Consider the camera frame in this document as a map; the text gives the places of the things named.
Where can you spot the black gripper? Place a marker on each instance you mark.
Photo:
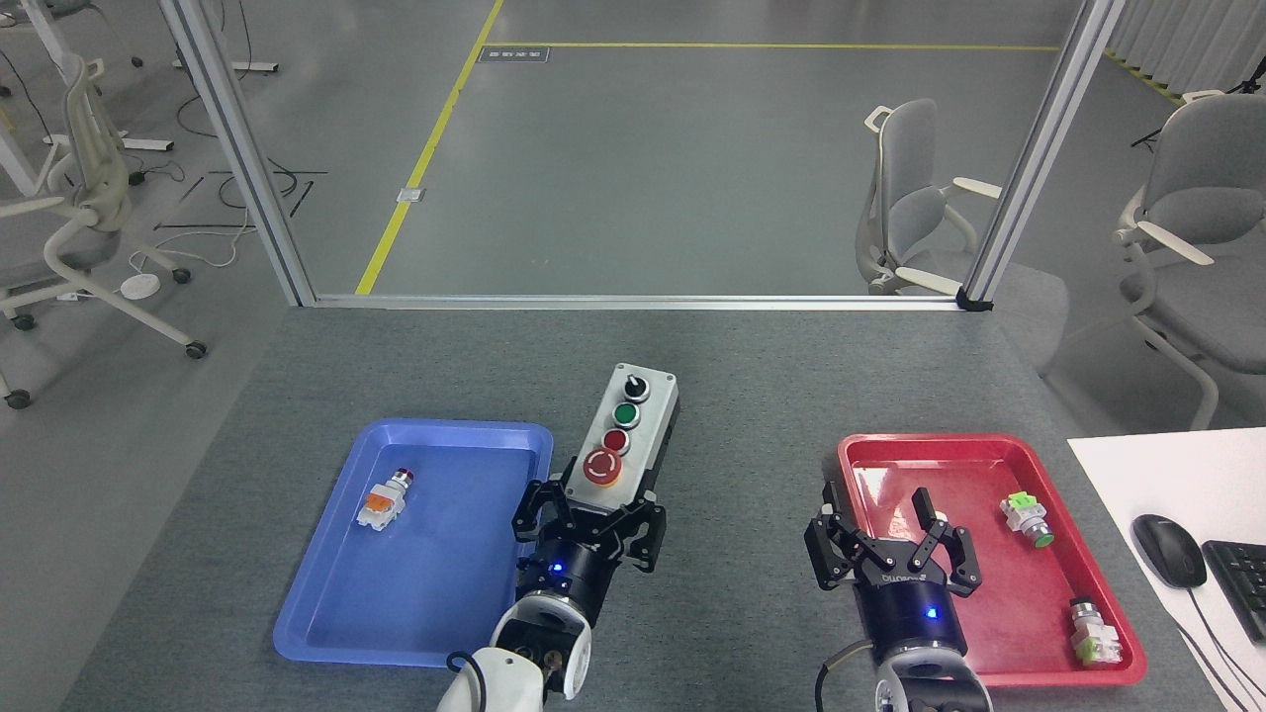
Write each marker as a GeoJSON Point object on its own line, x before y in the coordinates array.
{"type": "Point", "coordinates": [910, 608]}
{"type": "Point", "coordinates": [569, 574]}

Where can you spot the grey four-button control box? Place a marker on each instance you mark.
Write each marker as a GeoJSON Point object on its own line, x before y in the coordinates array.
{"type": "Point", "coordinates": [653, 396]}

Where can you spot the red push button orange base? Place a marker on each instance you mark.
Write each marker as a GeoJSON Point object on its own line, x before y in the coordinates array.
{"type": "Point", "coordinates": [381, 504]}

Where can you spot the silver push button green base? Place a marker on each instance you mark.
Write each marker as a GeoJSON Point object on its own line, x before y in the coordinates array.
{"type": "Point", "coordinates": [1093, 638]}

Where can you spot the red plastic tray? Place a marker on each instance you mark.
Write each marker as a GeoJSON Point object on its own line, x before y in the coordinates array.
{"type": "Point", "coordinates": [1039, 603]}

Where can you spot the blue plastic tray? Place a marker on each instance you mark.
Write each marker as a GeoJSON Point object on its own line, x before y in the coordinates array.
{"type": "Point", "coordinates": [425, 593]}

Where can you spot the black computer mouse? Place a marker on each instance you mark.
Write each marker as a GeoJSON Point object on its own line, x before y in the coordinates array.
{"type": "Point", "coordinates": [1169, 552]}

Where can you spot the white desk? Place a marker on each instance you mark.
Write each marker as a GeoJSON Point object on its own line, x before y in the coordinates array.
{"type": "Point", "coordinates": [1167, 475]}

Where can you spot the grey office chair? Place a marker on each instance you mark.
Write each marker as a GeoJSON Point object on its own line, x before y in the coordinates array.
{"type": "Point", "coordinates": [1207, 178]}
{"type": "Point", "coordinates": [910, 208]}

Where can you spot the black keyboard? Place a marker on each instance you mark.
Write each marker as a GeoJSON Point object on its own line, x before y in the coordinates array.
{"type": "Point", "coordinates": [1241, 588]}

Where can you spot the metal floor socket plate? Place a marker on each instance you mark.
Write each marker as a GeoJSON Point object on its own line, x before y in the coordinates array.
{"type": "Point", "coordinates": [411, 195]}

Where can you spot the dark floor label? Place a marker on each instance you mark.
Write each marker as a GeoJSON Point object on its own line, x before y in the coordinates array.
{"type": "Point", "coordinates": [513, 54]}

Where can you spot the white round floor device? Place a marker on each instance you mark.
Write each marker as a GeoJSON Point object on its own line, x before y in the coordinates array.
{"type": "Point", "coordinates": [139, 286]}

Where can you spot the white desk foot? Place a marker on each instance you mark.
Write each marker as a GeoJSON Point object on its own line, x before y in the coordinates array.
{"type": "Point", "coordinates": [148, 144]}
{"type": "Point", "coordinates": [237, 67]}

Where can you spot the white pleated curtain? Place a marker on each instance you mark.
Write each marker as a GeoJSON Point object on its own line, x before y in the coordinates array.
{"type": "Point", "coordinates": [1187, 40]}

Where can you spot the white mesh office chair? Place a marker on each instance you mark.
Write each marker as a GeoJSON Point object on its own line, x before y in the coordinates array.
{"type": "Point", "coordinates": [94, 198]}

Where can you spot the green push button switch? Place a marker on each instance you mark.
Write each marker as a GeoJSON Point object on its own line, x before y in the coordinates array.
{"type": "Point", "coordinates": [1024, 516]}

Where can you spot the silver aluminium rail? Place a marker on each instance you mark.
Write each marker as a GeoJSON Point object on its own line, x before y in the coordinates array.
{"type": "Point", "coordinates": [633, 302]}

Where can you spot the black post corner bracket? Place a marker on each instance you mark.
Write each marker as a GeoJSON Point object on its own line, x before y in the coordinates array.
{"type": "Point", "coordinates": [975, 302]}

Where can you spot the silver aluminium post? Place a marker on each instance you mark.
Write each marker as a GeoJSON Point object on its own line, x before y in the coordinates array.
{"type": "Point", "coordinates": [1040, 148]}
{"type": "Point", "coordinates": [237, 148]}

